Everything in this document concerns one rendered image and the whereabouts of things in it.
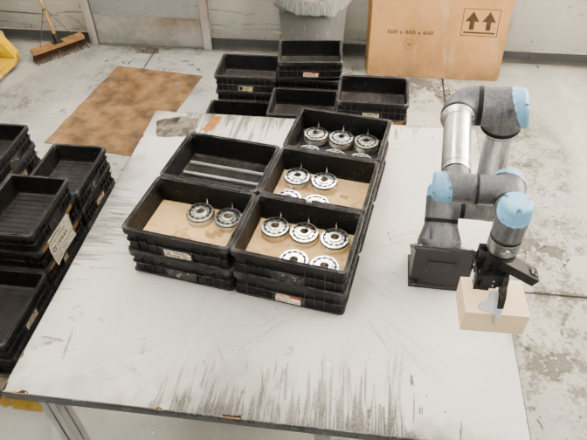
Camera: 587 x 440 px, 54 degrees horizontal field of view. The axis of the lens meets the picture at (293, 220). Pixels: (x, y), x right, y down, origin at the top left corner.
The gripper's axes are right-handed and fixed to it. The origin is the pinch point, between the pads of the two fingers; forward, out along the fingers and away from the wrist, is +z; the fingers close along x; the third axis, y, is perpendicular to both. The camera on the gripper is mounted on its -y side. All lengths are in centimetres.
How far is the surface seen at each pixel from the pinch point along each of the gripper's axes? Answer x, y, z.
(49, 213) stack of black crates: -75, 171, 52
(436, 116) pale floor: -257, -22, 109
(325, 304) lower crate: -22, 45, 35
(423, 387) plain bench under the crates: 3.7, 12.7, 39.1
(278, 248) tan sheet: -39, 63, 26
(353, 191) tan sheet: -72, 37, 26
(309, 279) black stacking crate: -23, 50, 24
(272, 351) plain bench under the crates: -5, 61, 39
